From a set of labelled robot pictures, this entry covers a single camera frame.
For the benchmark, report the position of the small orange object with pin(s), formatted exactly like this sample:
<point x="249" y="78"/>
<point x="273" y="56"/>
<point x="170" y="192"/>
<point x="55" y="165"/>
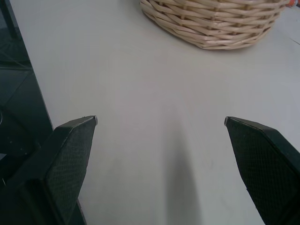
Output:
<point x="294" y="2"/>

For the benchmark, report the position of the woven wicker basket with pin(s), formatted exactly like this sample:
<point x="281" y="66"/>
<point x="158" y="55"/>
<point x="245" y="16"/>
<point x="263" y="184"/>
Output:
<point x="211" y="23"/>

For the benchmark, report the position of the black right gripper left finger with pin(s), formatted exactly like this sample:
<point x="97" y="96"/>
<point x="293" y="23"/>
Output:
<point x="63" y="168"/>

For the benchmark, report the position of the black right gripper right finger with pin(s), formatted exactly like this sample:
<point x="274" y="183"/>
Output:
<point x="264" y="164"/>

